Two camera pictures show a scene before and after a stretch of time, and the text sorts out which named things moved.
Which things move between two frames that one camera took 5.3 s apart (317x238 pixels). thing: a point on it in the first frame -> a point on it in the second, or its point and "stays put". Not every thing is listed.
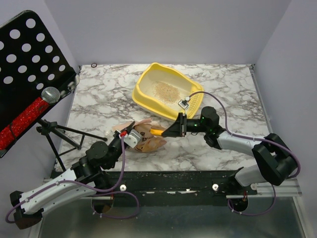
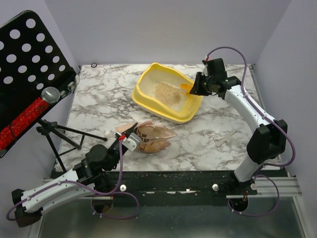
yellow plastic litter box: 160,89 stays put
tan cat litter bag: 148,142 stays put
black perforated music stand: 31,59 stays put
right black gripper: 182,124 -> 197,85
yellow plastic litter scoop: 156,132 -> 184,89
